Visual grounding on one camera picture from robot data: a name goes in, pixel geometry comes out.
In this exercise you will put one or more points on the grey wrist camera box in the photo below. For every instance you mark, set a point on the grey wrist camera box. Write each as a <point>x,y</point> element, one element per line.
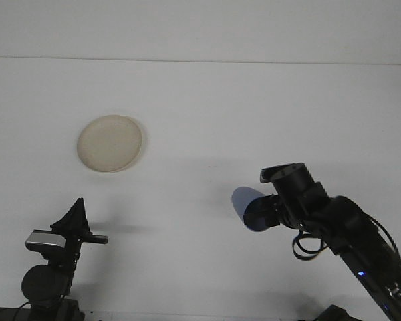
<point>45,240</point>
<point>269,175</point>

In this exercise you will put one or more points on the pale round plate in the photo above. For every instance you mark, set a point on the pale round plate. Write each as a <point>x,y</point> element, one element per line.
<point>110,143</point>

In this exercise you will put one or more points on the pale blue cup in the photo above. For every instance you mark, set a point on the pale blue cup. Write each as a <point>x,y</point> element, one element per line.
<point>242,199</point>

